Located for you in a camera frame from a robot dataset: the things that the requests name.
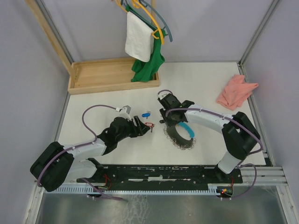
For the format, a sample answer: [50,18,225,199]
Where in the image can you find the white towel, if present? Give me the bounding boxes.
[125,12,154,62]

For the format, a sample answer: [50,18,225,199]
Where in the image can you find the green hanger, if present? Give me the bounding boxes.
[125,4,158,31]

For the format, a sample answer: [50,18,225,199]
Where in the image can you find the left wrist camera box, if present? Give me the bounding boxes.
[115,105,131,116]

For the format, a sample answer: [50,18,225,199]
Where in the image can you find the white slotted cable duct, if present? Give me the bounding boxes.
[43,183,222,194]

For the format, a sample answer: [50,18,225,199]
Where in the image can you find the key with red tag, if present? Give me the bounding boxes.
[145,122,155,133]

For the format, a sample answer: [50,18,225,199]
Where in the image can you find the green garment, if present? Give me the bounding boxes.
[125,5,168,83]

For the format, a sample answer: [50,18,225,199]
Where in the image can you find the pink cloth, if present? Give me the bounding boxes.
[216,74,259,111]

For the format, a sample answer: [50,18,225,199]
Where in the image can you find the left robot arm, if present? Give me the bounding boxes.
[30,116,150,192]

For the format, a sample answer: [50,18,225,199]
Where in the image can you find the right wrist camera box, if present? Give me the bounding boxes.
[157,91,169,99]

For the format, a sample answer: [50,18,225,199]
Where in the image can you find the key with blue tag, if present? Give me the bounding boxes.
[142,111,151,119]

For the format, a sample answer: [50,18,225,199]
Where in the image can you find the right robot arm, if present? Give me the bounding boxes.
[157,92,262,182]

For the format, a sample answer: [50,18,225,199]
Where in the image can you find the wooden rack post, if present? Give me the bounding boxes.
[25,0,77,82]

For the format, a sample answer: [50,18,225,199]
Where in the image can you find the grey hanger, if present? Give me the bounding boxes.
[115,0,173,42]

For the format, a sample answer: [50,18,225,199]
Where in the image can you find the yellow hanger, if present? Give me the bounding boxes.
[114,0,165,45]

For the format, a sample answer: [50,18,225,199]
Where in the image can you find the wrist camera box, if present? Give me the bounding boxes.
[157,91,169,99]
[115,105,131,116]

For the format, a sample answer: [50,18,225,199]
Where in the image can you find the wooden tray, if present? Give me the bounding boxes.
[68,57,160,95]

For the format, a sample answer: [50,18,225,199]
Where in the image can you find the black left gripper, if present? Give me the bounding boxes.
[116,115,150,142]

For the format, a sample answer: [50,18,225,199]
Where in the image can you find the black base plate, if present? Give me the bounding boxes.
[87,164,243,191]

